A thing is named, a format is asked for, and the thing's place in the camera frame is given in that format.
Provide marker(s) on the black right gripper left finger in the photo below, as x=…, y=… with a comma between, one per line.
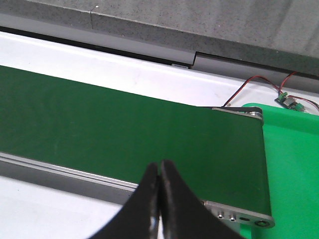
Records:
x=139, y=216

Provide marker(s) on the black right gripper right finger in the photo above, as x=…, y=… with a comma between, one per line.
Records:
x=183, y=214

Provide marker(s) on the green conveyor belt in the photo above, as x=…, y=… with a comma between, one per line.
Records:
x=80, y=126

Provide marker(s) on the green plastic tray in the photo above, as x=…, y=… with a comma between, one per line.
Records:
x=292, y=151

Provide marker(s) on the small green circuit board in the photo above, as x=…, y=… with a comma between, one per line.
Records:
x=289, y=102

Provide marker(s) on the grey speckled stone counter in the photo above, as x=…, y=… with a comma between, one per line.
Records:
x=276, y=33

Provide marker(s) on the aluminium conveyor frame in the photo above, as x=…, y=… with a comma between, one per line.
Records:
x=74, y=175

